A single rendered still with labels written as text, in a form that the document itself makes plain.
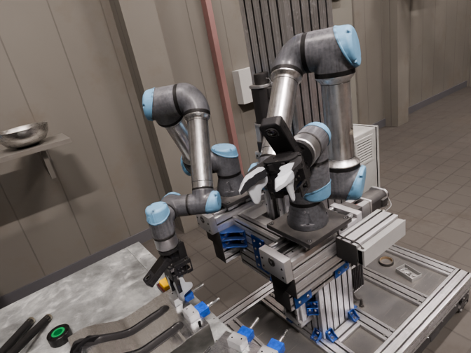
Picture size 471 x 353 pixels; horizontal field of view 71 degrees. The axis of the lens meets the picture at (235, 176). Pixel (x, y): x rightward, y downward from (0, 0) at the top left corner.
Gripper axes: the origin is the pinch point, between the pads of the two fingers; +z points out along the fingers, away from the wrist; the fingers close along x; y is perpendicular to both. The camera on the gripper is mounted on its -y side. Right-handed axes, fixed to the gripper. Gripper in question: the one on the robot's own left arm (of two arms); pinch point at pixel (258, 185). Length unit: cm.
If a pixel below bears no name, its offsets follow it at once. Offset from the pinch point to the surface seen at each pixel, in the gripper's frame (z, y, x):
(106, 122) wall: -153, -12, 228
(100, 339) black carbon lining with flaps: 6, 45, 69
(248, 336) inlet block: -14, 55, 28
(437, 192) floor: -295, 150, -13
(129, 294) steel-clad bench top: -22, 54, 92
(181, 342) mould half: -4, 51, 46
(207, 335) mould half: -11, 55, 42
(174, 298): -17, 47, 57
